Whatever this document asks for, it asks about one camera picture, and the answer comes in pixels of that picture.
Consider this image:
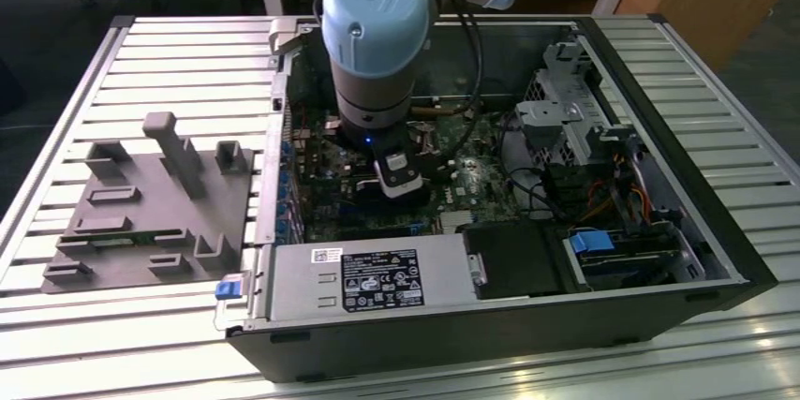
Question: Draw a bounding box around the silver chipset heat sink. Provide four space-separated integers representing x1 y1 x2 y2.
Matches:
440 211 476 232

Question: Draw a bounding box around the blue disk carrier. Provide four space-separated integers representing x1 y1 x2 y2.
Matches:
571 230 617 259

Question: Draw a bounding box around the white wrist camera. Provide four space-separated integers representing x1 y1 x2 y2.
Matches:
372 151 427 200

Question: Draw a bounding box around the black expansion slot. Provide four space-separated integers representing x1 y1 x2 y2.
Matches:
336 227 417 242

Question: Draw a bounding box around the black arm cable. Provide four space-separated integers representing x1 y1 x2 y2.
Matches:
436 0 489 115

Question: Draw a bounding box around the silver disk bay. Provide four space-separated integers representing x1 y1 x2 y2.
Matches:
559 219 711 293

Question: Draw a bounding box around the grey parts rack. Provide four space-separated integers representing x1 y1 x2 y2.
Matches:
37 111 268 296

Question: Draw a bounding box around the silver power supply unit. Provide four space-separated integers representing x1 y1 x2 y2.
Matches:
265 243 483 321

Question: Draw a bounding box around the CPU socket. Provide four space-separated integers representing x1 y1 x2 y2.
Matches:
409 121 444 160

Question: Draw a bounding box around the green motherboard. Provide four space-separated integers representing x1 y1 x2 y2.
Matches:
284 90 527 244

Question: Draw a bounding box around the metal drive cage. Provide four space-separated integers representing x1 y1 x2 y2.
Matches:
511 41 645 167

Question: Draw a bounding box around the black drive bay cover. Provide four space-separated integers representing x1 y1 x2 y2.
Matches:
459 220 592 301

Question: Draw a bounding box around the black graphics card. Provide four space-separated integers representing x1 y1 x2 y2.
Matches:
352 175 384 208

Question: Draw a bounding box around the black PC case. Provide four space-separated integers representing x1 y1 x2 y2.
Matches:
211 13 780 385

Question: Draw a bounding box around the orange red flat wire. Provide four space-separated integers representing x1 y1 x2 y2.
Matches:
628 186 651 232

